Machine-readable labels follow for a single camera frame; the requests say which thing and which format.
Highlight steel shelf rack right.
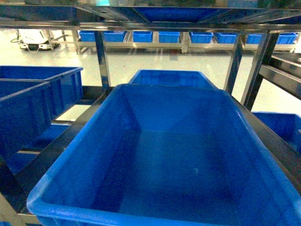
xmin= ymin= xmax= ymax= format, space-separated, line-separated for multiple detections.
xmin=0 ymin=4 xmax=301 ymax=226

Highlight large blue bin front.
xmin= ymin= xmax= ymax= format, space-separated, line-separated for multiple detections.
xmin=27 ymin=84 xmax=301 ymax=226

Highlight blue bin behind front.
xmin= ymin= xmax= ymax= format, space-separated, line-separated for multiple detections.
xmin=128 ymin=69 xmax=217 ymax=89

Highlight blue bin left far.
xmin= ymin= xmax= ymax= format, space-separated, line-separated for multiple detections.
xmin=0 ymin=65 xmax=83 ymax=120

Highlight blue bin left near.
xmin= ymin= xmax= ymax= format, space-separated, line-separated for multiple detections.
xmin=0 ymin=80 xmax=51 ymax=160

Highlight blue bin right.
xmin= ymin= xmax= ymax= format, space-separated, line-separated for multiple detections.
xmin=253 ymin=112 xmax=301 ymax=153

